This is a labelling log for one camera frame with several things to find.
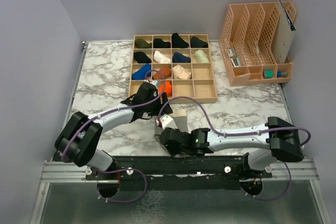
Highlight grey underwear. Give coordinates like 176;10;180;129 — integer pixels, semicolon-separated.
154;109;189;156

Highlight beige boxer underwear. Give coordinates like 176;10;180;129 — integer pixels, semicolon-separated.
172;65;192;80

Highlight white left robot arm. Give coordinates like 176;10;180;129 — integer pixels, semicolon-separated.
55;80;170;179

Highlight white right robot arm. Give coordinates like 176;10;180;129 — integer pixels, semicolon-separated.
156;115;303;177

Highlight blue rolled cloth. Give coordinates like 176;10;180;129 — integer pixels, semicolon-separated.
131;63;151;80

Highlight orange rolled cloth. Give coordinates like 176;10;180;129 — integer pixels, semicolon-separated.
159;81;173;97

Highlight brown rolled cloth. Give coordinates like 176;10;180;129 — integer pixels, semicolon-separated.
153;65;172;80

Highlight black rolled cloth left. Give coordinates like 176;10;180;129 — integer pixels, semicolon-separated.
133;51;152;63

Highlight black rolled cloth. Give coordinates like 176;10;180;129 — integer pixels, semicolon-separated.
171;33;189;48
133;51;152;63
153;38;171;48

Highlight white rolled cloth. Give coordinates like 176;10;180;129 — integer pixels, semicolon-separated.
153;50;171;64

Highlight wooden compartment tray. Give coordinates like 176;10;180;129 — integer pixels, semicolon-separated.
129;34;217;103

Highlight navy rolled cloth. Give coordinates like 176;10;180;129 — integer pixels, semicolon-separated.
172;52;191;63

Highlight olive green rolled cloth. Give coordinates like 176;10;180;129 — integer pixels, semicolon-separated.
134;38;152;49

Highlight pale green rolled cloth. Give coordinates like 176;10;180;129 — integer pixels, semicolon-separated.
194;50;210;63

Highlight dark green rolled cloth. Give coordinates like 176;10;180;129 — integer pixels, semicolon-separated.
190;36;208;48

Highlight cards in rack slot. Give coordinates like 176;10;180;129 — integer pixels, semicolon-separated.
228;46;250;77

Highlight pink file organizer rack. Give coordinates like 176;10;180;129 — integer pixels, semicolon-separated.
219;2;292;86

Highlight blue grey cylinder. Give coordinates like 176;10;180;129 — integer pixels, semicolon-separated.
277;71;288;78

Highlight grey folder in rack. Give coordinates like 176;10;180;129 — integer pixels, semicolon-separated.
271;0;297;64

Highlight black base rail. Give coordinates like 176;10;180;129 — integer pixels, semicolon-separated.
51;154;274;191

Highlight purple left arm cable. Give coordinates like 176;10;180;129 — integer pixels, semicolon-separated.
60;69;166;204

